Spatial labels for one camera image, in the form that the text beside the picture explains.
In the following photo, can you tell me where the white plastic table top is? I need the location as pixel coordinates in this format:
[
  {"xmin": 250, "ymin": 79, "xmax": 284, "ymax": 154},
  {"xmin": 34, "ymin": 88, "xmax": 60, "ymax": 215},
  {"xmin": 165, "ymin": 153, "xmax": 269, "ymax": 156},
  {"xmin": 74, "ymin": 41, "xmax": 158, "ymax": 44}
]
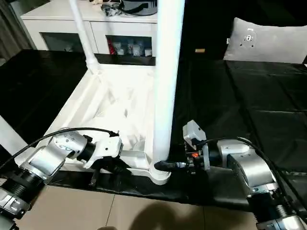
[{"xmin": 41, "ymin": 62, "xmax": 173, "ymax": 186}]

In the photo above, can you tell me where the grey pillow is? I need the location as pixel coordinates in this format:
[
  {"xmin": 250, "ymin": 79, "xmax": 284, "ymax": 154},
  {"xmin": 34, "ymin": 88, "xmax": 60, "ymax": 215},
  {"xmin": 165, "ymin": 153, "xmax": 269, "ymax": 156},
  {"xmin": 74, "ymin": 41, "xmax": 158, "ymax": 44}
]
[{"xmin": 223, "ymin": 18, "xmax": 307, "ymax": 64}]

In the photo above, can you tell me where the white sideboard cabinet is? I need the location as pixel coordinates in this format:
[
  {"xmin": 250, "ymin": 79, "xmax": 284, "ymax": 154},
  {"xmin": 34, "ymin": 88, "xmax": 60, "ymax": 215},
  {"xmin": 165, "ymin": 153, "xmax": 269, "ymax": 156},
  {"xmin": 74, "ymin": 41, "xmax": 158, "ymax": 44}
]
[{"xmin": 20, "ymin": 0, "xmax": 159, "ymax": 57}]

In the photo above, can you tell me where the colourful clutter bundle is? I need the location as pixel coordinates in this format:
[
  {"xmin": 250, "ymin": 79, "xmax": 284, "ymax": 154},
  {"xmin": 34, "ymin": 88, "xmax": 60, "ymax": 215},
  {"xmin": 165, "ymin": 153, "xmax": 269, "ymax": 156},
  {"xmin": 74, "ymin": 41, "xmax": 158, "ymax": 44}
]
[{"xmin": 89, "ymin": 0, "xmax": 123, "ymax": 17}]

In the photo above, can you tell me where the grey curtain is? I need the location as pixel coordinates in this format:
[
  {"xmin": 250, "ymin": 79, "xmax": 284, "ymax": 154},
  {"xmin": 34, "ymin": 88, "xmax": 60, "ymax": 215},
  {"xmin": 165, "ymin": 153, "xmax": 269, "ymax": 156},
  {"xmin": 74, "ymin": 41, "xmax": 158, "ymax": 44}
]
[{"xmin": 0, "ymin": 0, "xmax": 29, "ymax": 63}]

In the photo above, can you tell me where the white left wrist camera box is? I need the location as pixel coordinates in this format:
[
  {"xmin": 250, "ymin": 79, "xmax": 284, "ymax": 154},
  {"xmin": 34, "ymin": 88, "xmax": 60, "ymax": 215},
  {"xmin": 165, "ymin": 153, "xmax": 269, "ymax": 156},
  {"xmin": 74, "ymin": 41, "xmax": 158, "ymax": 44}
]
[{"xmin": 85, "ymin": 136, "xmax": 123, "ymax": 169}]

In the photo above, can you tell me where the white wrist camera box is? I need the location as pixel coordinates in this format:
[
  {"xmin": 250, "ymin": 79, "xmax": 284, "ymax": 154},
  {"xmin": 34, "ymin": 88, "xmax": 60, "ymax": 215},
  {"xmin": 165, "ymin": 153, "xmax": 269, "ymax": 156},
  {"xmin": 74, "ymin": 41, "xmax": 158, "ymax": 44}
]
[
  {"xmin": 85, "ymin": 136, "xmax": 123, "ymax": 169},
  {"xmin": 182, "ymin": 120, "xmax": 208, "ymax": 149}
]

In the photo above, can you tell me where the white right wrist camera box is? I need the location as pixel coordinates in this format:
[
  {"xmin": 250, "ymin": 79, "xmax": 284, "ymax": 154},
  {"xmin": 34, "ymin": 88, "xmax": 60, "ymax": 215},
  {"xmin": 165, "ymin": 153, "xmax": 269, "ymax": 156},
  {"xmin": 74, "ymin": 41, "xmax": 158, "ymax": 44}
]
[{"xmin": 182, "ymin": 120, "xmax": 208, "ymax": 149}]

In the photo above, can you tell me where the grey bag with black strap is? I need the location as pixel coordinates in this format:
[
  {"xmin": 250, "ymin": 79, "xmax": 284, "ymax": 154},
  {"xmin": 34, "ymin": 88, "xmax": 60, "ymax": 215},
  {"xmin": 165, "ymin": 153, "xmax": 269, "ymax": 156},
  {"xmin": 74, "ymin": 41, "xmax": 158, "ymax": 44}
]
[{"xmin": 120, "ymin": 0, "xmax": 158, "ymax": 16}]

